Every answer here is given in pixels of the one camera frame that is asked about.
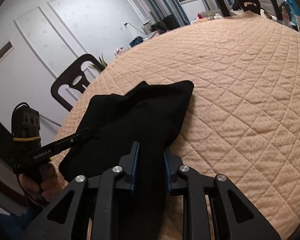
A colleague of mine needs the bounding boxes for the dark chair left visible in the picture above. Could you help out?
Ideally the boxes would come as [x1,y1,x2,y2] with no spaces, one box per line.
[50,54,97,111]

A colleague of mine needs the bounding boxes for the beige quilted bed cover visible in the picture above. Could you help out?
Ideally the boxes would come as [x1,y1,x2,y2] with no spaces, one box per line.
[57,12,300,239]

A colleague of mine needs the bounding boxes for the black bags by window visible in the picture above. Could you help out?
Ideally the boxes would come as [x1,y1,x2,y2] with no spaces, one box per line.
[150,15,180,34]

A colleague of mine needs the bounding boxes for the person's left hand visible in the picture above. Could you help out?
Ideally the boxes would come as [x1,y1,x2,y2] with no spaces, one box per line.
[18,163,63,202]

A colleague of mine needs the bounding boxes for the green potted plant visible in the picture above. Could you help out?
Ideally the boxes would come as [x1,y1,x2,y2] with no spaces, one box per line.
[90,54,108,73]

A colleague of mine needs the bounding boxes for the black cable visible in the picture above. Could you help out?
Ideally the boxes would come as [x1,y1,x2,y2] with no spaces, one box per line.
[14,174,51,208]

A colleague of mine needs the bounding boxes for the black pants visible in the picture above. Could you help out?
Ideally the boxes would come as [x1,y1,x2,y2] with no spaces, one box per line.
[58,80,194,239]

